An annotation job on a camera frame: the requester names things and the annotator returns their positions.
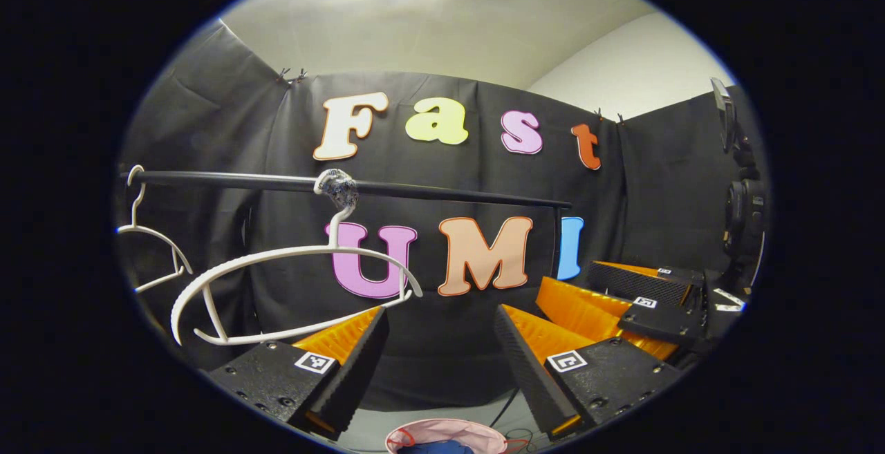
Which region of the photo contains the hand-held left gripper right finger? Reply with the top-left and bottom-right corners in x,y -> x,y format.
494,304 -> 686,441

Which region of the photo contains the white plastic hanger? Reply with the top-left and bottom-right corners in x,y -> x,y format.
116,165 -> 194,294

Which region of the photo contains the blue corduroy jacket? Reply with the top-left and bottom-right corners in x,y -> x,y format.
398,439 -> 476,454

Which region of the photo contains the black clothes rail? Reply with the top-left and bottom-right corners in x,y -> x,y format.
121,169 -> 573,276

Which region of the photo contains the pink laundry hamper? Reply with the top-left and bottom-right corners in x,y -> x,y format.
384,418 -> 533,454

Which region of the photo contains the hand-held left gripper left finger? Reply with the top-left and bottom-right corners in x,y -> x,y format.
207,305 -> 389,441

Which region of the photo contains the white hanger with taped hook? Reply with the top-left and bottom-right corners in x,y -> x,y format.
171,169 -> 424,346

